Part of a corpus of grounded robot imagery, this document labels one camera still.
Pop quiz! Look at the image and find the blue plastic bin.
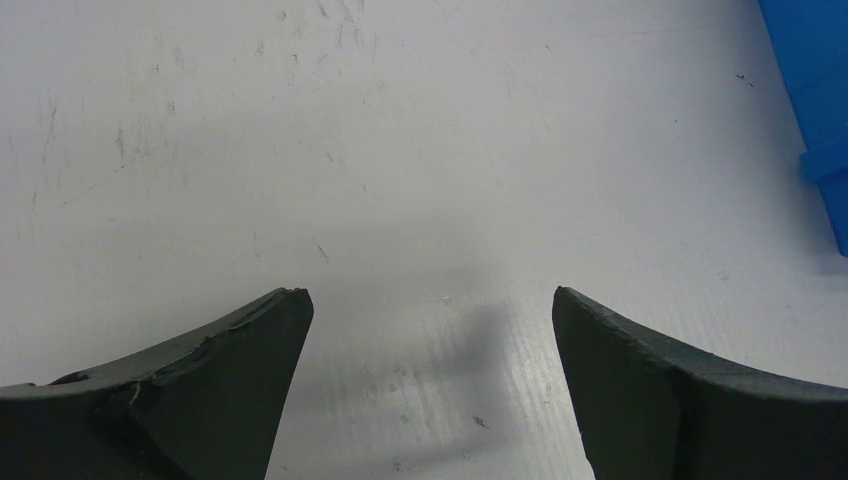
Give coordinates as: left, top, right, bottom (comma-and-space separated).
759, 0, 847, 256

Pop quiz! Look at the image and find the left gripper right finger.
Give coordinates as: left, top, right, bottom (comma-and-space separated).
552, 287, 847, 479

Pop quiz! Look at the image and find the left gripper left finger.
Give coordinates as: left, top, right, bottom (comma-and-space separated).
1, 288, 314, 479

